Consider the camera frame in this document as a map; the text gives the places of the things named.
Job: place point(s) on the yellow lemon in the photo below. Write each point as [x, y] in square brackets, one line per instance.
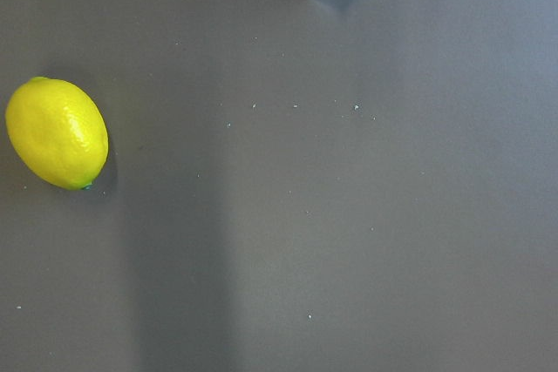
[58, 132]

